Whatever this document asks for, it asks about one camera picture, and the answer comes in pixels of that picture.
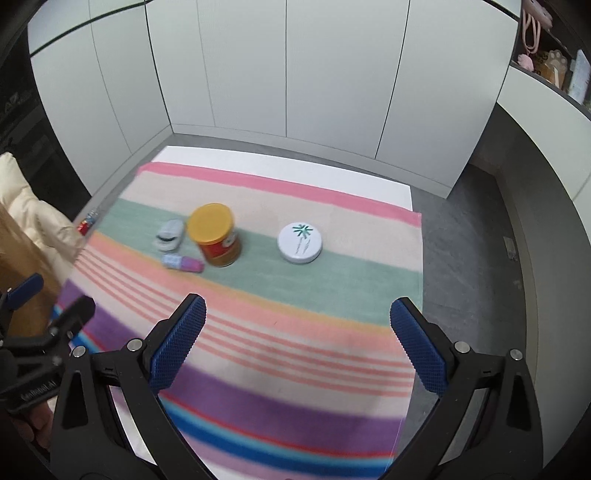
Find pink bag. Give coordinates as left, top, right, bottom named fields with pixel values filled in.
left=522, top=0, right=554, bottom=54

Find cat paw ornament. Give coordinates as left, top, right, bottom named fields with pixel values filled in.
left=538, top=48, right=573, bottom=88

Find person's left hand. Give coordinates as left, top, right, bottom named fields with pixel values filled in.
left=18, top=401, right=54, bottom=450

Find white round tin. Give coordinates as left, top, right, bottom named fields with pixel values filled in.
left=277, top=222, right=323, bottom=264

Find brown cardboard box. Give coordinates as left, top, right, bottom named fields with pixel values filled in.
left=0, top=203, right=81, bottom=340

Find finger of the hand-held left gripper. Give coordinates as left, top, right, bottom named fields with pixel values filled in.
left=46, top=295, right=96, bottom=346
left=0, top=272, right=44, bottom=311

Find striped pastel cloth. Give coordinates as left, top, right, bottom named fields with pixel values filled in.
left=51, top=161, right=423, bottom=480

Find small red object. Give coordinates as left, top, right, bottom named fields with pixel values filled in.
left=78, top=210, right=100, bottom=236

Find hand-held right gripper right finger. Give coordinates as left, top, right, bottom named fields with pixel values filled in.
left=383, top=296, right=544, bottom=480

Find cream padded chair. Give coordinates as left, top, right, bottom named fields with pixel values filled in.
left=0, top=152, right=86, bottom=268

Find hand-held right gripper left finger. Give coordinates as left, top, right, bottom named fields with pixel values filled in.
left=48, top=293, right=207, bottom=480

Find yellow lid red jar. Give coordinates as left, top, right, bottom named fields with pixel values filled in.
left=187, top=203, right=242, bottom=268

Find white eyelash curler case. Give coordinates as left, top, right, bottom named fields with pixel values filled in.
left=153, top=219, right=186, bottom=252

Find small purple tube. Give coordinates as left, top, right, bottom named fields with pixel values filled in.
left=161, top=254, right=205, bottom=274

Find white shelf unit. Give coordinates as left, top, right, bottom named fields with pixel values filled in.
left=494, top=0, right=591, bottom=204

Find black glass door panel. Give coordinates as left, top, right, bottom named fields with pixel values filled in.
left=0, top=28, right=93, bottom=217

